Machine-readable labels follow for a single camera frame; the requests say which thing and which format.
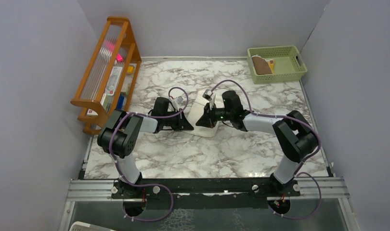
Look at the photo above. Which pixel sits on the wooden rack with rods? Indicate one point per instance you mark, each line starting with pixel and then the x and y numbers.
pixel 110 74

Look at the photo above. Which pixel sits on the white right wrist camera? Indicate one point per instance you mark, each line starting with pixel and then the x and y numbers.
pixel 210 96

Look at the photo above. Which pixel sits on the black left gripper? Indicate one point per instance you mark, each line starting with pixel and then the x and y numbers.
pixel 182 123

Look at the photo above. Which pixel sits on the green perforated plastic basket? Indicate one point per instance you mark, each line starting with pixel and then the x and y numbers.
pixel 289 65

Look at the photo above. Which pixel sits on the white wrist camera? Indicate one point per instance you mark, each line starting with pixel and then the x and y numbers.
pixel 178 101
pixel 210 96

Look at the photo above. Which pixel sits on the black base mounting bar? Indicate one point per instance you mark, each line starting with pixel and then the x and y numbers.
pixel 203 193

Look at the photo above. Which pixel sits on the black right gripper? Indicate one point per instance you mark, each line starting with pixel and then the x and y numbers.
pixel 207 120

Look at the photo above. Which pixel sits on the yellow brown bear towel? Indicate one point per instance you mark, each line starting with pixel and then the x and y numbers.
pixel 263 66

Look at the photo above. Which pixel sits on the white tray corner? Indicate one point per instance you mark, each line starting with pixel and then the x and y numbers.
pixel 81 226

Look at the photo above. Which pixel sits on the cream white towel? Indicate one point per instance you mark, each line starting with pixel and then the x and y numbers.
pixel 196 111

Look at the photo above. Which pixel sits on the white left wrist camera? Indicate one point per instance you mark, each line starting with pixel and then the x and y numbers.
pixel 178 101

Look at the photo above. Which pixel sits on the blue item in rack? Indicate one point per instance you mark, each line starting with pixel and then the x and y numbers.
pixel 120 102

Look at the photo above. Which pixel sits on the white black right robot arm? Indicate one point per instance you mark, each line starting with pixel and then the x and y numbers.
pixel 296 138

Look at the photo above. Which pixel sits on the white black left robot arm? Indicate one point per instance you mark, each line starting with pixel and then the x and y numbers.
pixel 119 135

